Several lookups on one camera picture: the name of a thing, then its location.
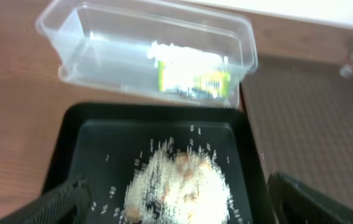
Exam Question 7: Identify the green snack wrapper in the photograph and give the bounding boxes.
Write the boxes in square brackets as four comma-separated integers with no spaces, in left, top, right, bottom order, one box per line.
[157,61,231,99]

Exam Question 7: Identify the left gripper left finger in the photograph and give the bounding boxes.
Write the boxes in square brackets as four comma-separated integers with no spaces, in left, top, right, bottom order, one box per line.
[0,177,92,224]

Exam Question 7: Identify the rice and nuts pile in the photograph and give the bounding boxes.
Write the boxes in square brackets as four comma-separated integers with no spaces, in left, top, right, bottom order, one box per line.
[91,124,242,224]

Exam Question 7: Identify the black plastic tray bin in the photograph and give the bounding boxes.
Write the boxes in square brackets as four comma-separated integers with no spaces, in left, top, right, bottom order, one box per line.
[43,103,275,223]

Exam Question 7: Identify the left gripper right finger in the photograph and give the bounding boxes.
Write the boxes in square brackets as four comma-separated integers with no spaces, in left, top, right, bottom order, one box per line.
[267,172,353,224]

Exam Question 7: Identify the brown serving tray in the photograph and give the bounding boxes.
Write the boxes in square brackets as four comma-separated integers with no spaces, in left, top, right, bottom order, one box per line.
[242,55,353,209]

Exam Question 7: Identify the white tissue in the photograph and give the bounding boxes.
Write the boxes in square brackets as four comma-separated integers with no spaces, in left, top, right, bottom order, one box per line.
[146,41,228,81]

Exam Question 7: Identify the clear plastic waste bin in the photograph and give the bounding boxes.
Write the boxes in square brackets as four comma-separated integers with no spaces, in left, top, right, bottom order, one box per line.
[35,0,258,108]

